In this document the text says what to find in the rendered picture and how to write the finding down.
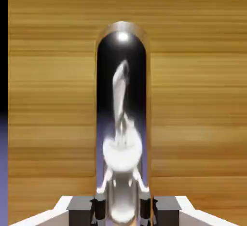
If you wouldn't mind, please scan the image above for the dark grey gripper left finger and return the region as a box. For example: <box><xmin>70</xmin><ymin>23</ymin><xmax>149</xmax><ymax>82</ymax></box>
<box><xmin>9</xmin><ymin>196</ymin><xmax>96</xmax><ymax>226</ymax></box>

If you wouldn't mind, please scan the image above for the light wood cabinet door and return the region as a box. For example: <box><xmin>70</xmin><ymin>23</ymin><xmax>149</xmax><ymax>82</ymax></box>
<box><xmin>7</xmin><ymin>0</ymin><xmax>247</xmax><ymax>226</ymax></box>

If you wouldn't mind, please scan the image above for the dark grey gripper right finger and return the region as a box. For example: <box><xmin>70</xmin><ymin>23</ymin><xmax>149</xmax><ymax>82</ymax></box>
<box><xmin>153</xmin><ymin>196</ymin><xmax>240</xmax><ymax>226</ymax></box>

